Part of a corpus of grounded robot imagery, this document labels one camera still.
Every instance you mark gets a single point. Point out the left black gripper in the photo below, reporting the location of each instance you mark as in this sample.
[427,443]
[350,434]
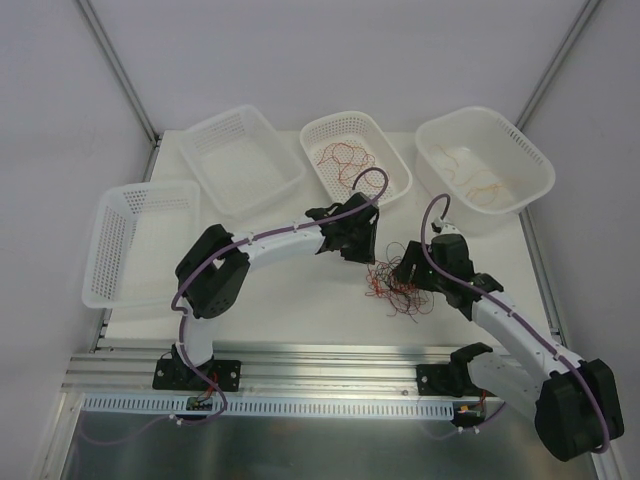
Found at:
[357,245]

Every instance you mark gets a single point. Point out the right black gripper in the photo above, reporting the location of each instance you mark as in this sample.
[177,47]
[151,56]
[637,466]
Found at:
[415,267]

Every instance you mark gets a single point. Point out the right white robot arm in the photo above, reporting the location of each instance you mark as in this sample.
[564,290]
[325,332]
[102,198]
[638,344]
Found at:
[573,403]

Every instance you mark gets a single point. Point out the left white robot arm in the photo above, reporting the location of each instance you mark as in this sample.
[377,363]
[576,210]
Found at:
[212,273]

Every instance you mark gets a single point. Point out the oval white perforated basket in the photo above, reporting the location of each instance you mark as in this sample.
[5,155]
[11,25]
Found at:
[349,149]

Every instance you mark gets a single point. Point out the solid white plastic bin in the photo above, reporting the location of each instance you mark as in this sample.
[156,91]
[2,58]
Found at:
[489,168]

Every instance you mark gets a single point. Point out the translucent white perforated basket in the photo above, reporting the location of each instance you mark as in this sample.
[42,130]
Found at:
[240,161]

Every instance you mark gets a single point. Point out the large white perforated basket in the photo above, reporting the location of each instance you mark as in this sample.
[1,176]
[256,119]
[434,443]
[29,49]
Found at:
[140,234]

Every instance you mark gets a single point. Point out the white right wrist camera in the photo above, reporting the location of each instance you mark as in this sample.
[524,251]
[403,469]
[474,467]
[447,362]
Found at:
[441,227]

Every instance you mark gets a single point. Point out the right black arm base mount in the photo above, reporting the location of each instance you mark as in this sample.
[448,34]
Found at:
[444,380]

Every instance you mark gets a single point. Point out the white slotted cable duct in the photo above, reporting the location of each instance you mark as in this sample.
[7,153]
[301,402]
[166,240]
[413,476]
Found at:
[271,406]

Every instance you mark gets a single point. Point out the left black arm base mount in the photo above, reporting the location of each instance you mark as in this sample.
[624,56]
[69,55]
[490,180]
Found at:
[172,374]

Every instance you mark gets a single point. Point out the aluminium frame post right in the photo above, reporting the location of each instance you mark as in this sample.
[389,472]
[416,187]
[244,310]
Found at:
[551,72]

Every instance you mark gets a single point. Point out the aluminium frame post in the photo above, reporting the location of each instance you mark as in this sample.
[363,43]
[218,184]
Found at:
[551,72]
[106,48]

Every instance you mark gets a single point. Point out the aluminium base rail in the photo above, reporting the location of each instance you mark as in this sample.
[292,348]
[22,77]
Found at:
[268,369]

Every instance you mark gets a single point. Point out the aluminium frame post left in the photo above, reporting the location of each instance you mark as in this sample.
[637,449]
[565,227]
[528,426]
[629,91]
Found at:
[106,48]

